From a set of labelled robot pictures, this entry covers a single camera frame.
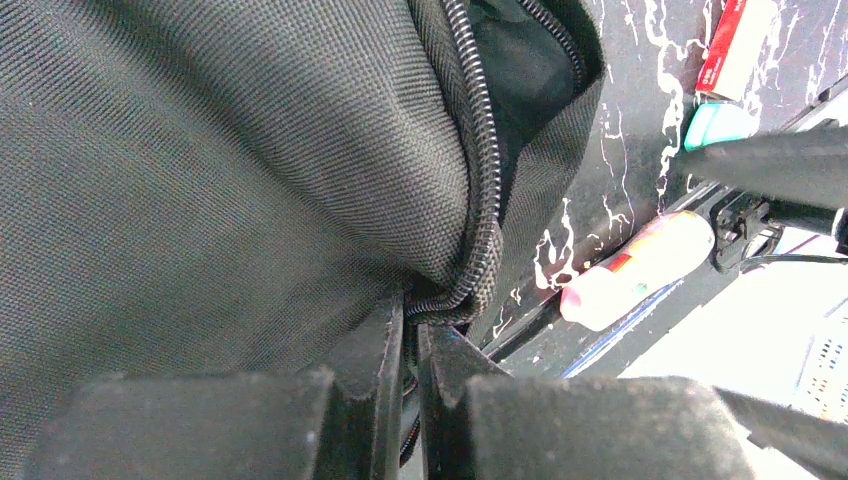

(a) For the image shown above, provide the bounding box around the pink pencil case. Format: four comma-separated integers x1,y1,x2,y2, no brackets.
559,210,715,332

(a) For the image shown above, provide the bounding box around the teal eraser block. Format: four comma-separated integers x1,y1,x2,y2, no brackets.
683,103,759,152

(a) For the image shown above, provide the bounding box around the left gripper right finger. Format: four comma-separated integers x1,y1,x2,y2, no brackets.
417,325,755,479

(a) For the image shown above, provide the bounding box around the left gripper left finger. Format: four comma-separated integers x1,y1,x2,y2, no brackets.
23,291,404,479

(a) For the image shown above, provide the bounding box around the black student backpack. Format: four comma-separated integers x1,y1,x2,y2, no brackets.
1,1,604,479

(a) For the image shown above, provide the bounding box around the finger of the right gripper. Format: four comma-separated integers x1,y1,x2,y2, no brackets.
677,127,847,209

